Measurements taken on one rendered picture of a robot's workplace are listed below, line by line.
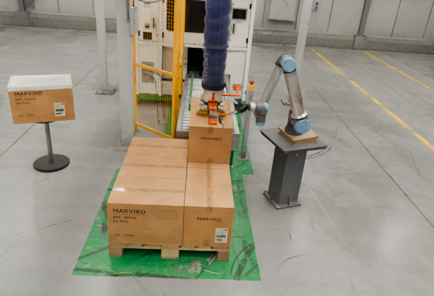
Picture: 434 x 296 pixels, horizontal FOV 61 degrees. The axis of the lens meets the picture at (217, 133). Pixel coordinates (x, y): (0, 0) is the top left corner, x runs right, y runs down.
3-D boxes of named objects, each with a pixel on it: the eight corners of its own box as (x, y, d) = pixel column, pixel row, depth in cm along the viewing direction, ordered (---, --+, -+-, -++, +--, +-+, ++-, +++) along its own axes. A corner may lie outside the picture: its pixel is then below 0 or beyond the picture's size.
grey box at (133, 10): (133, 31, 439) (132, 5, 427) (137, 32, 440) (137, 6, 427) (130, 35, 421) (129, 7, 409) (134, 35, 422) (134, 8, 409)
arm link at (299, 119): (308, 123, 356) (292, 50, 320) (313, 132, 341) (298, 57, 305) (292, 128, 358) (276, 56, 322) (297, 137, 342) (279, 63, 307)
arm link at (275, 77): (279, 48, 330) (250, 112, 359) (283, 52, 319) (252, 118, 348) (291, 52, 333) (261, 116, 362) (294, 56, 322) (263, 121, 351)
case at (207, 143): (190, 130, 404) (191, 96, 384) (226, 131, 407) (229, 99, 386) (187, 162, 353) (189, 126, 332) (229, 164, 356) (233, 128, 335)
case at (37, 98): (13, 124, 382) (6, 87, 365) (16, 110, 415) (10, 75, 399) (75, 119, 404) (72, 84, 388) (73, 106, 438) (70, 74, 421)
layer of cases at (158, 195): (134, 169, 411) (133, 136, 394) (223, 173, 417) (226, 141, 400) (108, 243, 303) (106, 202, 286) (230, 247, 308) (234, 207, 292)
